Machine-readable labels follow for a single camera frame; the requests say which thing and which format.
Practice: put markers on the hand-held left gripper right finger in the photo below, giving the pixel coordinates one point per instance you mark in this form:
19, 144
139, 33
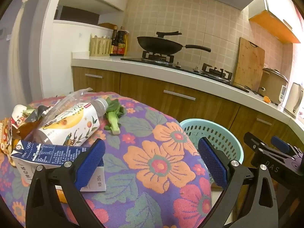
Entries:
211, 161

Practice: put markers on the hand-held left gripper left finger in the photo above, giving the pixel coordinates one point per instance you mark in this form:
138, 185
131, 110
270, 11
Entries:
91, 161

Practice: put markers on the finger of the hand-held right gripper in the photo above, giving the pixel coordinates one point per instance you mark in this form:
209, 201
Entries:
280, 143
251, 140

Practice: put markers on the teal plastic basket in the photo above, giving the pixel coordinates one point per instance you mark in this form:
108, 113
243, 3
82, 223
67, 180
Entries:
220, 133

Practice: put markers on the plastic bottle with yellow label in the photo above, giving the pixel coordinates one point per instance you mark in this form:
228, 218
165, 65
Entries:
71, 123

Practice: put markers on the blue and white milk carton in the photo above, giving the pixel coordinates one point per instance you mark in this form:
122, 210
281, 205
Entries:
47, 152

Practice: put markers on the clear plastic bag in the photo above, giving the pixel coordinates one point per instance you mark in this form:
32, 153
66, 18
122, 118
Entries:
64, 104

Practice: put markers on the red and white paper cup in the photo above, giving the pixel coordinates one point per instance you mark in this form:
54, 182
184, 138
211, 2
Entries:
19, 114

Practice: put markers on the small orange fruit piece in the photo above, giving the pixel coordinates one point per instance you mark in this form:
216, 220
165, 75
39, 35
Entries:
267, 99

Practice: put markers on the white electric kettle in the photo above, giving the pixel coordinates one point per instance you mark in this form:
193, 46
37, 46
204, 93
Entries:
293, 99

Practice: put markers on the green bok choy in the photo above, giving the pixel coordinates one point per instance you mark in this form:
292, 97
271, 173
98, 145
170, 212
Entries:
114, 121

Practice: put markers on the beige rice cooker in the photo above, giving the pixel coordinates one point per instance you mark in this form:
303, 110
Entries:
270, 85

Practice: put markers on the floral tablecloth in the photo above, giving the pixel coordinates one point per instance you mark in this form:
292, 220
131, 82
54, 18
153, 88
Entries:
152, 161

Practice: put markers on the dark brown wrapper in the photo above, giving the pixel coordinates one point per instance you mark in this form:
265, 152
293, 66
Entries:
28, 129

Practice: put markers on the wooden cutting board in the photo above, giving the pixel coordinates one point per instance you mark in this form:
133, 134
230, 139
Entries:
249, 64

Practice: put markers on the patterned orange snack packet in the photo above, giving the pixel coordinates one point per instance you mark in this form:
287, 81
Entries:
6, 135

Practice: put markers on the wooden kitchen cabinet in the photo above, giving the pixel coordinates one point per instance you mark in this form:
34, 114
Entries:
142, 87

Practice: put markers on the black gas stove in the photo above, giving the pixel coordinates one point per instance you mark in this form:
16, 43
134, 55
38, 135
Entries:
185, 68

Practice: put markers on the wicker basket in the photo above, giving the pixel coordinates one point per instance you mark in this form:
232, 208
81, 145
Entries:
101, 46

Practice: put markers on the dark sauce bottle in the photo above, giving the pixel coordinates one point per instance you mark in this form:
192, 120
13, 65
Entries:
121, 44
114, 45

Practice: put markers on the yellow oil bottle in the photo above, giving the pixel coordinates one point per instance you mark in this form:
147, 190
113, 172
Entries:
126, 45

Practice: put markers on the black wok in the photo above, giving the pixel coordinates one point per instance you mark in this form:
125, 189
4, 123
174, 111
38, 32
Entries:
161, 45

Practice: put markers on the brown wooden box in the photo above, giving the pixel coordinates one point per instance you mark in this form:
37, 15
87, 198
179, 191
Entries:
108, 25

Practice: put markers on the wall cabinet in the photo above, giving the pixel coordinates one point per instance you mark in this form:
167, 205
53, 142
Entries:
273, 23

